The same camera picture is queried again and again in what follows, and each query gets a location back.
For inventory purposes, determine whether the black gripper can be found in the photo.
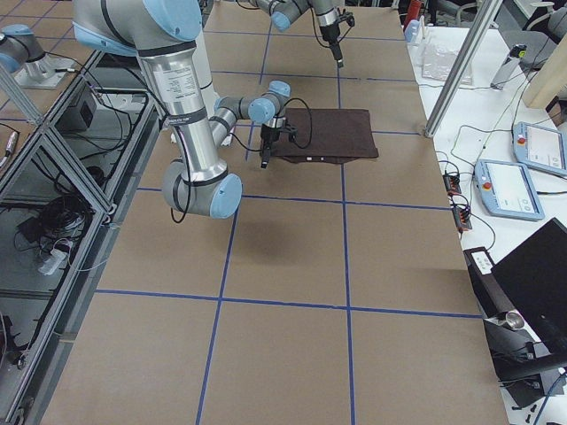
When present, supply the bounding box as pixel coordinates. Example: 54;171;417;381
260;124;298;169
319;7;355;68

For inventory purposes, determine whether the brown t-shirt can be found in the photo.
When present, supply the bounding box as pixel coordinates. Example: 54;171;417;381
271;108;379;164

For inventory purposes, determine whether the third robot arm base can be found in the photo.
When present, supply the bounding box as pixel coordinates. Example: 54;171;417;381
1;24;74;89

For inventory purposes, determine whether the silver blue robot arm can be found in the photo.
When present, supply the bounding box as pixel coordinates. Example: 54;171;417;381
236;0;355;68
74;1;291;219

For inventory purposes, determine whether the red cylinder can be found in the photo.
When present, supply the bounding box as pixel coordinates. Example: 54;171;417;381
406;0;422;24

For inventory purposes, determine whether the clear plastic bag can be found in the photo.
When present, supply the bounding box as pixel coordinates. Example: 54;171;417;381
422;44;460;81

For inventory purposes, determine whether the near blue teach pendant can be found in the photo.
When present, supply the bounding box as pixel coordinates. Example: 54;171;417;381
474;159;545;221

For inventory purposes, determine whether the blue teach pendant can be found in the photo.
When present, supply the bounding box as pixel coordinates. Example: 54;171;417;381
474;159;545;221
512;122;566;177

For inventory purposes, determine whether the far blue teach pendant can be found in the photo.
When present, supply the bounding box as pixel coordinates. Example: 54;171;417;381
512;122;566;177

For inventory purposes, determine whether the black box with label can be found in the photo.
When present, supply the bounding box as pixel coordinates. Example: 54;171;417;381
463;247;525;331

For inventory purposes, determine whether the black monitor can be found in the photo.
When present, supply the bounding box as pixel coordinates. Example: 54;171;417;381
482;216;567;395

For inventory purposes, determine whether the aluminium frame post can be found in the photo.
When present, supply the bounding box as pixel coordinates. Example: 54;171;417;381
423;0;503;138

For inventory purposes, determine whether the aluminium frame rack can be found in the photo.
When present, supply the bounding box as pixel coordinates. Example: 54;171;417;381
1;53;159;424

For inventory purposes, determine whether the black cable bundle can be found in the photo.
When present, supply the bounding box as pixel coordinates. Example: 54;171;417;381
12;194;94;275

